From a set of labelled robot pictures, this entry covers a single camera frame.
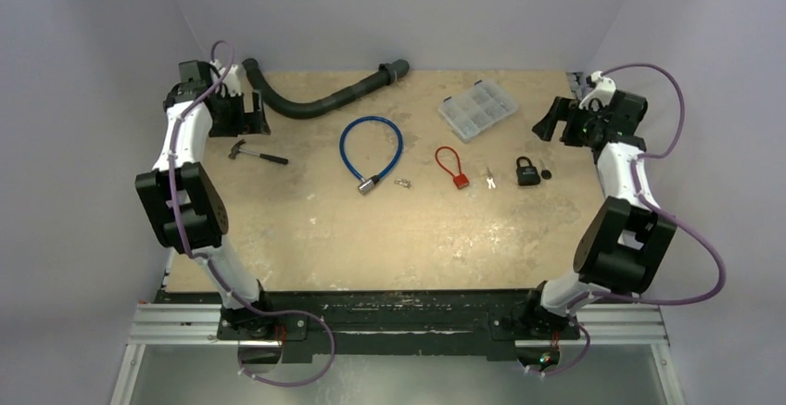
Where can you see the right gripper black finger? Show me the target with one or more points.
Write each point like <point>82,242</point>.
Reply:
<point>560,109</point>
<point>545,129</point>

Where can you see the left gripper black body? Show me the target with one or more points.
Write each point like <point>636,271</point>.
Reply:
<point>230,121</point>

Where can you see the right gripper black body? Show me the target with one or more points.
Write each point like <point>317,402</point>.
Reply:
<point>566,120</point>

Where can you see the black padlock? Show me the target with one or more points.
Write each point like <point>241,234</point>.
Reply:
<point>526,172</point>

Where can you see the red cable lock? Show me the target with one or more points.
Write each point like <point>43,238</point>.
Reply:
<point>454,169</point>

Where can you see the small key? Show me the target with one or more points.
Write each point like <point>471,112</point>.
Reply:
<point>490,180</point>

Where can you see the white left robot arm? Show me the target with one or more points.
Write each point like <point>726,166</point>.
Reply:
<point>182,204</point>

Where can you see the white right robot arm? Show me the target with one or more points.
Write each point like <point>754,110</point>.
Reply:
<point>624,245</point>

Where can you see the black car key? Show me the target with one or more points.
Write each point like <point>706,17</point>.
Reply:
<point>545,172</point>

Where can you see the small hammer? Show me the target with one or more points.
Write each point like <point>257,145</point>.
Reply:
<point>239,148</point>

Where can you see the clear plastic organizer box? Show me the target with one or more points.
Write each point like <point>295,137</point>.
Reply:
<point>477,109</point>

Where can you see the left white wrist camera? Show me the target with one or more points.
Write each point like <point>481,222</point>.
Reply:
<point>231,85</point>

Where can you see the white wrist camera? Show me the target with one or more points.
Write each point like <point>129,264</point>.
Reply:
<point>231,85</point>
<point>601,92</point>

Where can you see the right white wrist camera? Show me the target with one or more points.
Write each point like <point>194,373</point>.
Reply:
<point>601,92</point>

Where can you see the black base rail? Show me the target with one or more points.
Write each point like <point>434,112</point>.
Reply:
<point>296,326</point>

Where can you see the aluminium frame rail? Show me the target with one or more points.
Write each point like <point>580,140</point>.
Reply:
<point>172,358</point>

